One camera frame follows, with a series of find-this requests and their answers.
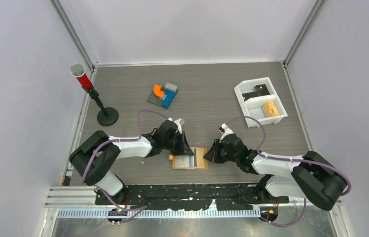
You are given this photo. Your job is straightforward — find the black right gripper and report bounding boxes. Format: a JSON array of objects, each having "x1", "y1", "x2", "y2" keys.
[{"x1": 204, "y1": 139, "x2": 239, "y2": 164}]

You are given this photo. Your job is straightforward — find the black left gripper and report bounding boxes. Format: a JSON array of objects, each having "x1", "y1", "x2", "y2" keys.
[{"x1": 162, "y1": 131, "x2": 193, "y2": 156}]

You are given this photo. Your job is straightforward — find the orange credit card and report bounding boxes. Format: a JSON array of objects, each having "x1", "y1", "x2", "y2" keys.
[
  {"x1": 192, "y1": 148, "x2": 205, "y2": 169},
  {"x1": 262, "y1": 102, "x2": 280, "y2": 118}
]

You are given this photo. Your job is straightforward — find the orange leather card holder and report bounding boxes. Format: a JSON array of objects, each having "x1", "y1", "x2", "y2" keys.
[{"x1": 168, "y1": 147, "x2": 208, "y2": 170}]

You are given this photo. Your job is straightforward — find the black credit card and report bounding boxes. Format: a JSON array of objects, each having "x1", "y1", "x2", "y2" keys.
[
  {"x1": 254, "y1": 84, "x2": 270, "y2": 97},
  {"x1": 242, "y1": 91, "x2": 264, "y2": 101}
]

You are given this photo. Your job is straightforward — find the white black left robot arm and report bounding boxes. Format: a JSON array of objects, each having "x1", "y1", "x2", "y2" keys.
[{"x1": 69, "y1": 119, "x2": 193, "y2": 204}]

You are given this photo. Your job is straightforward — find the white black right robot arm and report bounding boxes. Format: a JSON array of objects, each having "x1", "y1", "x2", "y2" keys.
[{"x1": 204, "y1": 133, "x2": 351, "y2": 211}]

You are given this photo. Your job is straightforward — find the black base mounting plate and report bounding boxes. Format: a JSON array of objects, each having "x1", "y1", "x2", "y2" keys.
[{"x1": 112, "y1": 183, "x2": 289, "y2": 211}]

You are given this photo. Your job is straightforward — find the toy brick assembly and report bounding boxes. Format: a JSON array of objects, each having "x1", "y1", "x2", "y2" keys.
[{"x1": 146, "y1": 82, "x2": 178, "y2": 109}]

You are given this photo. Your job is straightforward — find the white plastic divided bin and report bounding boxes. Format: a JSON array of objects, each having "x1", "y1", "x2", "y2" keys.
[{"x1": 234, "y1": 77, "x2": 288, "y2": 127}]

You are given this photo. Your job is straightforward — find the black microphone stand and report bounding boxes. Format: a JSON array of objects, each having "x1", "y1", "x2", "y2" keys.
[{"x1": 88, "y1": 87, "x2": 119, "y2": 126}]

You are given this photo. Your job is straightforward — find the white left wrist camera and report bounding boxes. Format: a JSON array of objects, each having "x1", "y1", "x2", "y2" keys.
[{"x1": 173, "y1": 118, "x2": 185, "y2": 134}]

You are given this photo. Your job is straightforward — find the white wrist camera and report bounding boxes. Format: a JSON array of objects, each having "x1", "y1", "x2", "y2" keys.
[
  {"x1": 173, "y1": 118, "x2": 185, "y2": 134},
  {"x1": 219, "y1": 123, "x2": 234, "y2": 141}
]

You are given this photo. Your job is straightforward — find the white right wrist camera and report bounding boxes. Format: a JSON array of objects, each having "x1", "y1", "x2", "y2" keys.
[{"x1": 219, "y1": 123, "x2": 234, "y2": 141}]

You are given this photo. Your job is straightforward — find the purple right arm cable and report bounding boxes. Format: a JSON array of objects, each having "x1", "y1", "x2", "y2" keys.
[{"x1": 225, "y1": 116, "x2": 352, "y2": 197}]

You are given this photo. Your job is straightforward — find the white slotted cable duct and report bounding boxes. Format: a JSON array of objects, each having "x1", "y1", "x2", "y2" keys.
[{"x1": 56, "y1": 207, "x2": 260, "y2": 219}]

